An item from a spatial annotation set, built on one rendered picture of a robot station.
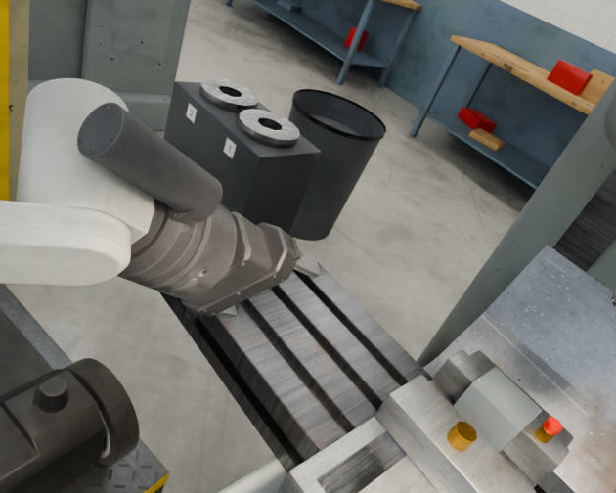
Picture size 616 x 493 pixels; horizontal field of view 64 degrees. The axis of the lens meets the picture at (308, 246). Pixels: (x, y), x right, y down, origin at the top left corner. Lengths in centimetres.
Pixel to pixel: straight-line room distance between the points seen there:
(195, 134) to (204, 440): 108
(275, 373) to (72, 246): 39
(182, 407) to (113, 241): 140
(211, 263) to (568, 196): 63
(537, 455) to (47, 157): 52
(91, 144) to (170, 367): 151
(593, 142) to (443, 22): 472
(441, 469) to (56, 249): 39
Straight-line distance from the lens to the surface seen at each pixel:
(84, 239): 30
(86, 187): 31
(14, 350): 105
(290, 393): 62
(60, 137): 33
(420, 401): 54
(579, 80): 429
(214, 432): 166
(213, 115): 73
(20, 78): 196
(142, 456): 113
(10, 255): 31
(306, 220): 247
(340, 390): 65
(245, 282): 45
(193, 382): 175
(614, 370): 87
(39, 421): 91
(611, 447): 87
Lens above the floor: 138
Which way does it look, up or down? 33 degrees down
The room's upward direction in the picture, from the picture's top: 23 degrees clockwise
